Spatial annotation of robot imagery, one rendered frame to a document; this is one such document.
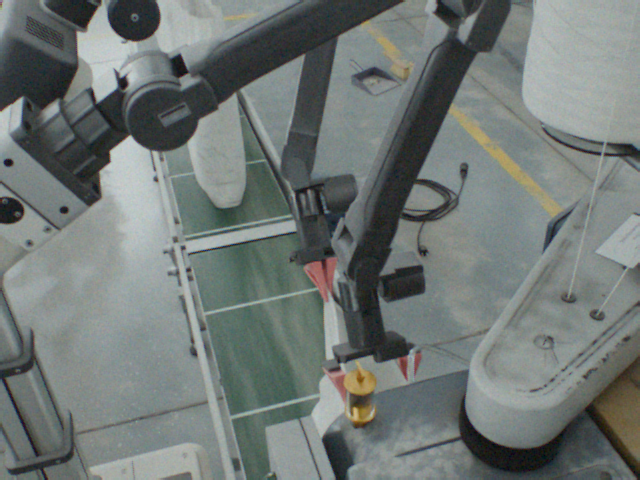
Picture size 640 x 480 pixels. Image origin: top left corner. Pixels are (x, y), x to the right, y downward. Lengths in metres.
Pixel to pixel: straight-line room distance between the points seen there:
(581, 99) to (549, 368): 0.24
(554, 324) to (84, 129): 0.51
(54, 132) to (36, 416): 0.79
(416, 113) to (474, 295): 1.99
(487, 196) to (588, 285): 2.73
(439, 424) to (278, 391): 1.33
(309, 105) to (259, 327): 1.02
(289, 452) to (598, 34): 0.45
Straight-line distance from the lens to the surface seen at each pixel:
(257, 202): 2.68
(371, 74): 4.57
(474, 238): 3.14
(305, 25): 0.80
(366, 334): 1.06
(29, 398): 1.44
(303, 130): 1.26
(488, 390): 0.59
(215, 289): 2.30
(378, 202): 0.95
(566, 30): 0.67
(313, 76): 1.27
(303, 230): 1.27
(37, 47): 0.94
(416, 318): 2.72
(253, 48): 0.79
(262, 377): 2.01
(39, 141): 0.80
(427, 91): 0.89
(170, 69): 0.81
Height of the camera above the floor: 1.86
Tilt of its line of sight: 37 degrees down
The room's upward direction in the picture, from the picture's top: 2 degrees counter-clockwise
